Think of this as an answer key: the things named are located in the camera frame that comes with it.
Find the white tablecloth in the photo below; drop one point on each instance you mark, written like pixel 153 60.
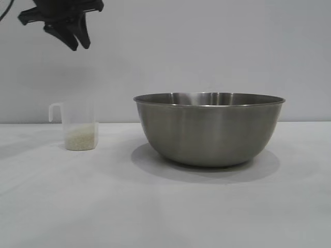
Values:
pixel 103 206

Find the clear plastic measuring cup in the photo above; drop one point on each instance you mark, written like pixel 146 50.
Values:
pixel 80 116

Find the stainless steel mixing bowl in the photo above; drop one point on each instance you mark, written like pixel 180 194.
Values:
pixel 209 131

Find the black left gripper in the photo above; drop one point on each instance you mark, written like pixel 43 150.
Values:
pixel 59 10

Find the white rice grains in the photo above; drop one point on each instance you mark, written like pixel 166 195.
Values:
pixel 80 139

